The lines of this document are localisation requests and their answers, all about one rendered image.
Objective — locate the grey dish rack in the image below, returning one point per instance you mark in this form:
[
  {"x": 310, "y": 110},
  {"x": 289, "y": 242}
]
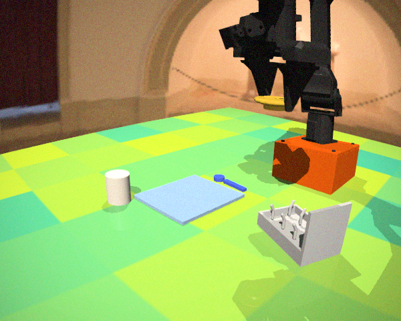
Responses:
[{"x": 307, "y": 237}]

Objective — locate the light blue flat square pad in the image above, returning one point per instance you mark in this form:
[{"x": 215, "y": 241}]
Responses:
[{"x": 189, "y": 198}]

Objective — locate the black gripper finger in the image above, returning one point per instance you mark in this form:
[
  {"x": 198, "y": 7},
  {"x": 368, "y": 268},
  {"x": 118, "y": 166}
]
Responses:
[
  {"x": 264, "y": 74},
  {"x": 295, "y": 79}
]

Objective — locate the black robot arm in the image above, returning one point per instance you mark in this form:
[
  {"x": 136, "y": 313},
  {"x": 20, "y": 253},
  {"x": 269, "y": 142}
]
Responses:
[{"x": 322, "y": 89}]

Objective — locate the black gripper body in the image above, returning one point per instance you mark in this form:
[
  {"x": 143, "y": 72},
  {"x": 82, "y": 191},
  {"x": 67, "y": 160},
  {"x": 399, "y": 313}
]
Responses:
[{"x": 284, "y": 20}]

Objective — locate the yellow plate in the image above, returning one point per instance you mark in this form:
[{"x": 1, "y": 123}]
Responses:
[{"x": 274, "y": 103}]

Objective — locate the beige cylinder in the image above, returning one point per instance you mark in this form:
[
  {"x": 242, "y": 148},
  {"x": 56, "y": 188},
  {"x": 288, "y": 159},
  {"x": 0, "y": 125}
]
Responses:
[{"x": 118, "y": 187}]

